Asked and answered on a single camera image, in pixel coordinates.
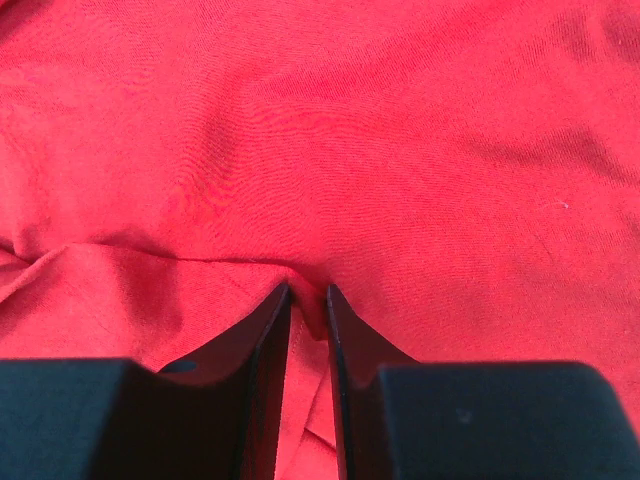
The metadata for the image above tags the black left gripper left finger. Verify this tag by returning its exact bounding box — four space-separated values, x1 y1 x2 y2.
1 284 291 479

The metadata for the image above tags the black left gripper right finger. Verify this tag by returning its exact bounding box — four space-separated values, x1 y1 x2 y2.
327 286 639 479

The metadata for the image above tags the red t shirt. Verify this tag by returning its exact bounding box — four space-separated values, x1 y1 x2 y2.
1 1 639 479

